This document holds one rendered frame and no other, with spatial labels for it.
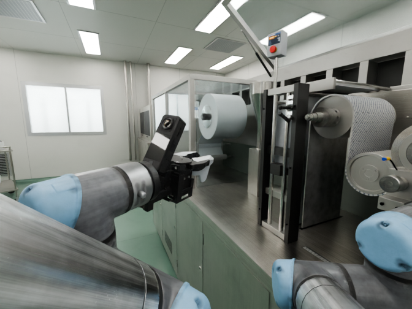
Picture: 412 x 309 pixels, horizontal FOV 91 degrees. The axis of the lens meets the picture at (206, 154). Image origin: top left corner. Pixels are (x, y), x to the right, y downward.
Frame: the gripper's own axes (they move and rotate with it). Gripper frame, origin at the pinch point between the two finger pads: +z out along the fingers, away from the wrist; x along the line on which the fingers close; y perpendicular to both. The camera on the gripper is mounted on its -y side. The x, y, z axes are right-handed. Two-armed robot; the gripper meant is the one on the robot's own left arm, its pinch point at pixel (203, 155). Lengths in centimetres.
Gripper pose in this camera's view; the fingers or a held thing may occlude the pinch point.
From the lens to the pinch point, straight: 51.3
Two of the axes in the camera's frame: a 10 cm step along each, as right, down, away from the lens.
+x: 8.4, 2.2, -4.9
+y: -1.2, 9.7, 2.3
